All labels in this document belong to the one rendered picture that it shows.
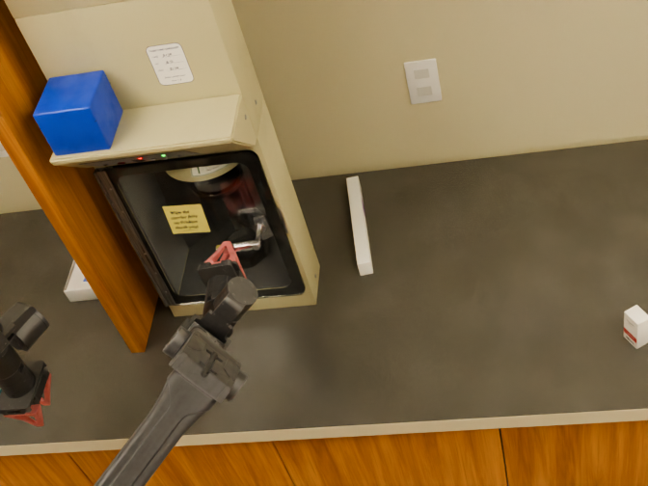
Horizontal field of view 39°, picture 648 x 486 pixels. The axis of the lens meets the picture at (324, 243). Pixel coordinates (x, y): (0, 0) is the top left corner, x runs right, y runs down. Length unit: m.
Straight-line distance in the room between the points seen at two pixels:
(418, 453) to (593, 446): 0.34
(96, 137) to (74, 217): 0.27
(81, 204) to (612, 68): 1.14
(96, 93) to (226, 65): 0.21
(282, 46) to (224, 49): 0.52
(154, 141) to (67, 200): 0.28
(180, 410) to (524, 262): 1.01
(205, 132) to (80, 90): 0.21
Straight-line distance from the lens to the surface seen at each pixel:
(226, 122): 1.49
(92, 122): 1.51
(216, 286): 1.64
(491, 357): 1.78
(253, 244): 1.71
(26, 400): 1.69
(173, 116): 1.55
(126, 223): 1.80
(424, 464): 1.91
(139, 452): 1.11
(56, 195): 1.70
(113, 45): 1.54
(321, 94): 2.08
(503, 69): 2.04
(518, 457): 1.89
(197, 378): 1.10
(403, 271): 1.94
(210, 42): 1.49
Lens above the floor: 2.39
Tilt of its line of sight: 45 degrees down
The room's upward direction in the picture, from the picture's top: 18 degrees counter-clockwise
